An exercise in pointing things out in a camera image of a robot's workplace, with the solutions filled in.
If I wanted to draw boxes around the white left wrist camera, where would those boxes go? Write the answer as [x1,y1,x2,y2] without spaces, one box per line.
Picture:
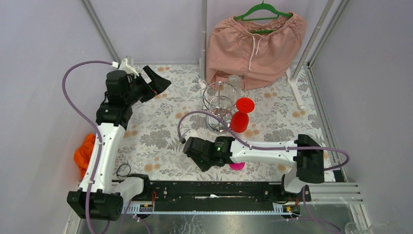
[111,56,139,76]

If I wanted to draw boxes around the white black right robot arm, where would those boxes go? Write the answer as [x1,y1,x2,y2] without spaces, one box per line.
[183,134,325,201]

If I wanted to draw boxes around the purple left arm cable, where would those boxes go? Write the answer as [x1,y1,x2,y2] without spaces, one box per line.
[62,60,149,234]

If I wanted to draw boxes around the red wine glass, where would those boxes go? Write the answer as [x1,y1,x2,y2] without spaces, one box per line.
[230,97,255,133]

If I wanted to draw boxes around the clear wine glass back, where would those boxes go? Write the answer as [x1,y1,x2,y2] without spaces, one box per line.
[228,75,242,98]

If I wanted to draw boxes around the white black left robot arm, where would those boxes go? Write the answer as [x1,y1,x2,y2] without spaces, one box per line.
[67,66,171,221]

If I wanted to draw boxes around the black hair tie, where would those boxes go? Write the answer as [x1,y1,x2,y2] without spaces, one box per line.
[116,163,132,178]

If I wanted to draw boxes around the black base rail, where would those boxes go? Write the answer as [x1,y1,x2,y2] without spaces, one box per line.
[132,180,312,213]

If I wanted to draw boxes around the chrome wine glass rack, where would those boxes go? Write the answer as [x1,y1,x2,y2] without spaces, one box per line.
[202,81,239,134]

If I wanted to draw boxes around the green clothes hanger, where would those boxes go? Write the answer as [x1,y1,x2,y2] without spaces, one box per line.
[234,1,293,35]

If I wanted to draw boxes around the orange cloth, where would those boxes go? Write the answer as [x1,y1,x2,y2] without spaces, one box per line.
[74,134,95,178]

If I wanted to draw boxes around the pink wine glass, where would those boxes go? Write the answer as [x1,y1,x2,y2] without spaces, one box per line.
[229,162,245,171]

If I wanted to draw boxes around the pink shorts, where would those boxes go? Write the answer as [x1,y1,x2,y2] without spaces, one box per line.
[205,13,307,90]

